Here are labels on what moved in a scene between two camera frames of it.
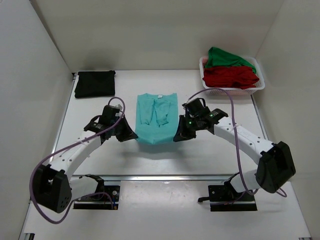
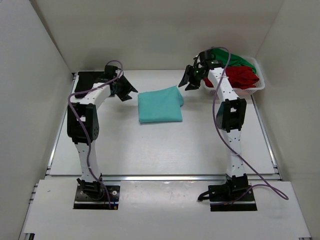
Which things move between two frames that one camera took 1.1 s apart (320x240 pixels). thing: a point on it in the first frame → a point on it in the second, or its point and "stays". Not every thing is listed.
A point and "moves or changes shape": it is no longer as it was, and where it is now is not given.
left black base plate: (107, 200) stays
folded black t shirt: (97, 83) stays
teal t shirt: (157, 118) moves or changes shape
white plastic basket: (260, 85) stays
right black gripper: (182, 134) → (188, 78)
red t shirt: (239, 77) stays
